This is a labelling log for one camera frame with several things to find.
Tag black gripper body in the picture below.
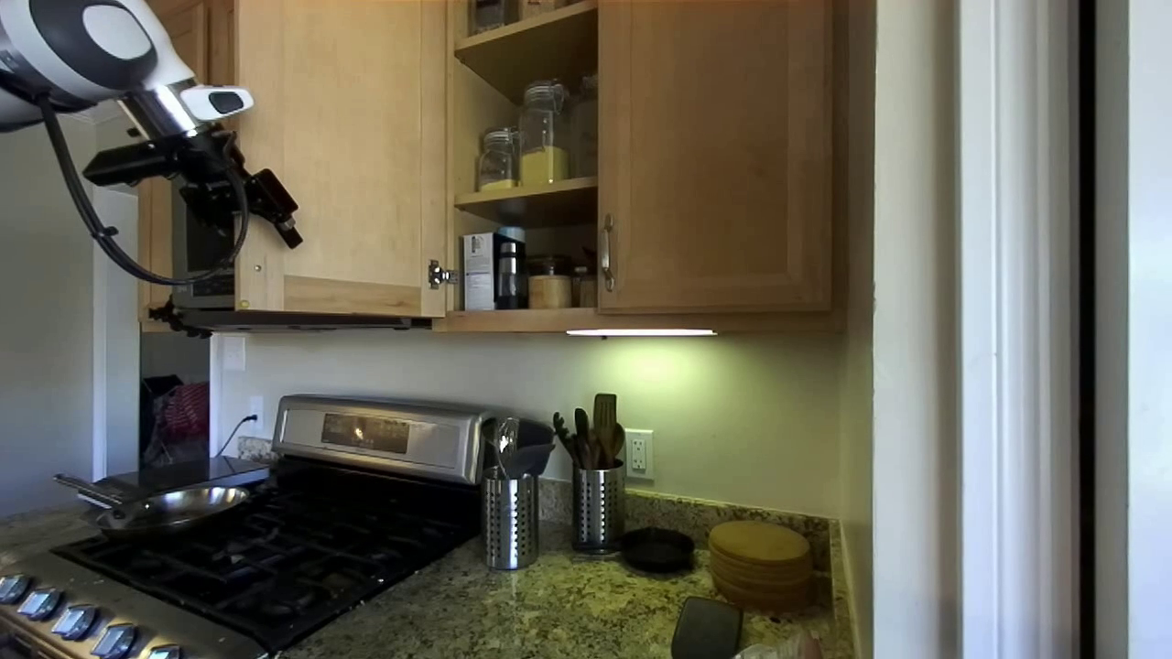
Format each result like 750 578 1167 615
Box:
175 124 304 253

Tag steel frying pan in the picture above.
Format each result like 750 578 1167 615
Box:
50 471 257 538

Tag white box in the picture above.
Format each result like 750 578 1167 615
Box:
459 228 501 315

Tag small glass jar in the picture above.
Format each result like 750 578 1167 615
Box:
472 122 523 197

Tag black canister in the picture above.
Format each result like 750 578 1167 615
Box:
491 225 531 313

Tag stainless steel gas stove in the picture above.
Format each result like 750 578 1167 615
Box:
0 391 562 659

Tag glass jar with yellow contents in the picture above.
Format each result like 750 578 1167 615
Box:
518 76 573 192

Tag short beige jar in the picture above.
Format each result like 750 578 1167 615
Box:
523 258 574 313

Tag steel ladle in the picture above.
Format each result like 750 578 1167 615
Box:
484 413 519 484

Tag small dark jar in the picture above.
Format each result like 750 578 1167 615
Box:
567 253 600 313

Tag dark grey spatula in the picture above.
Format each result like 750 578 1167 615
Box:
501 418 562 484

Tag black slotted turner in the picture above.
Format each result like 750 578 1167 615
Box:
547 408 584 471

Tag perforated steel utensil holder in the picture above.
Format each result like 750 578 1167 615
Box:
567 462 631 558
480 470 547 576

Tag black cooking utensil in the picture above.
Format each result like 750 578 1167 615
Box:
573 408 597 471

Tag wooden cooking utensil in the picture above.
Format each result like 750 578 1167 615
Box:
590 387 624 471

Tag under cabinet light strip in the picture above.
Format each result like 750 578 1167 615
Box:
562 322 721 343

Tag wooden raised panel cabinet door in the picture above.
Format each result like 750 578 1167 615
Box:
595 0 843 320

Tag small black bowl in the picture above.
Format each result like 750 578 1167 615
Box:
616 525 699 578

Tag dark sponge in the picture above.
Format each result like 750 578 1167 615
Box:
667 595 746 659

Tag stacked wooden bowls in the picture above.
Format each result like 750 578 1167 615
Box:
704 515 816 615

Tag wooden neighbouring wall cabinet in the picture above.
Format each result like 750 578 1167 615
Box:
136 0 238 330

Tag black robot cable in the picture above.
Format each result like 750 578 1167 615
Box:
37 104 186 292

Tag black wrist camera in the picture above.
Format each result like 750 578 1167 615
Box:
80 135 190 192

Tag white wall outlet with plug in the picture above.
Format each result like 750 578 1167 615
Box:
238 391 271 459

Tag wooden wall cabinet with shelves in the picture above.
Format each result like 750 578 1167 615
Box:
445 0 857 341

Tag silver cabinet door handle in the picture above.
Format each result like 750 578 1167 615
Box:
595 213 618 292

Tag white door frame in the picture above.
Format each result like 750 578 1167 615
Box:
948 0 1172 659

